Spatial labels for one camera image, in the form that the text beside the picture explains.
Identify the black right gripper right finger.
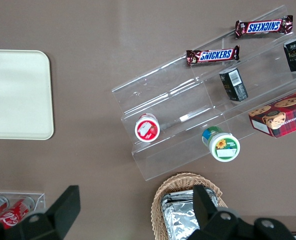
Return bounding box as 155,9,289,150
187,184,241,240

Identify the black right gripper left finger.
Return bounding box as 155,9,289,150
14,184,81,240

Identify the light tan wicker basket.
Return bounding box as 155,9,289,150
150,171,229,240

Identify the cream rectangular tray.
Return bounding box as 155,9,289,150
0,49,55,141

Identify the clear acrylic bottle rack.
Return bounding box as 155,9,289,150
0,190,47,226

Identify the silver foil packet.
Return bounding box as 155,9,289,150
160,188,220,240

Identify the red cola can, right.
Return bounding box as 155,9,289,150
0,196,36,230

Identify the green lid yogurt cup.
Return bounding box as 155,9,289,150
201,125,241,163

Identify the red lid yogurt cup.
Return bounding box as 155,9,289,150
134,113,161,143

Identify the clear acrylic stepped shelf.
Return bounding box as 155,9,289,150
111,4,296,183

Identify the red tartan cookie box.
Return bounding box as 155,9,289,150
248,87,296,139

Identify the small black barcode box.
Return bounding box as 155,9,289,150
218,66,249,103

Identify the Snickers chocolate bar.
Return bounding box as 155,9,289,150
186,44,241,67
234,14,294,39

